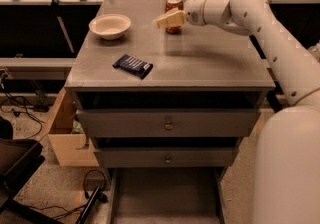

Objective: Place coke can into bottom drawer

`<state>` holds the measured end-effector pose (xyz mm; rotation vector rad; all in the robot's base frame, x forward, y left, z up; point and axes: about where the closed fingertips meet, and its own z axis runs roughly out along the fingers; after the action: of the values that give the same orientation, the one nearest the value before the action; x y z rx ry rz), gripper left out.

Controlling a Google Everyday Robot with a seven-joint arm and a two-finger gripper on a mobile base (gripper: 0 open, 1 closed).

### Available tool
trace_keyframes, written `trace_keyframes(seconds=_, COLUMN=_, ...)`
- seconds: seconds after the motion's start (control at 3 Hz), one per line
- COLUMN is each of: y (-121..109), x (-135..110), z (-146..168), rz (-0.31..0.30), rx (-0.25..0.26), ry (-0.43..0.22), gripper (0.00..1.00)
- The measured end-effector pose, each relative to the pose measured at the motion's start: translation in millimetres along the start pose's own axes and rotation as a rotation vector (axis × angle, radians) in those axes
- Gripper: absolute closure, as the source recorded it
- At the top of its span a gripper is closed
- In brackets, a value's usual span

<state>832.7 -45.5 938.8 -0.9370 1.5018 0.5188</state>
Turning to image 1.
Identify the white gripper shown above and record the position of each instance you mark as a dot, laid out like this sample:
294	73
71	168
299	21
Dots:
196	10

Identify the red coke can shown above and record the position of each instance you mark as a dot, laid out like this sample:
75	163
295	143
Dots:
172	6

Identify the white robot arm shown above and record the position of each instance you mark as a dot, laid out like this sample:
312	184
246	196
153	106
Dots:
287	161

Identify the grey drawer cabinet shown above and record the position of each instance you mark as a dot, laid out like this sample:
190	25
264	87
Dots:
200	69

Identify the grey top drawer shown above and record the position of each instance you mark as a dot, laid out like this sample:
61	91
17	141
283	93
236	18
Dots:
215	123

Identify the grey middle drawer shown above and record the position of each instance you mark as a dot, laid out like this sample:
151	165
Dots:
165	157

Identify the grey open bottom drawer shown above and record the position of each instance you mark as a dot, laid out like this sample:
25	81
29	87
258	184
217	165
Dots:
165	196

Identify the white bowl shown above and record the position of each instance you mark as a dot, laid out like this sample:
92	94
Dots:
110	26

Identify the dark blue snack bar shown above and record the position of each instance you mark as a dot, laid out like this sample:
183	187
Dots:
133	65

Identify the cardboard box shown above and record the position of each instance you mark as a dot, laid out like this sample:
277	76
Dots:
71	148

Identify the black office chair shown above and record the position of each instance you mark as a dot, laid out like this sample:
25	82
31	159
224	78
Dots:
19	159

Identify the black power strip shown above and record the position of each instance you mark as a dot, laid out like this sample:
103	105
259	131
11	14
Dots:
95	196

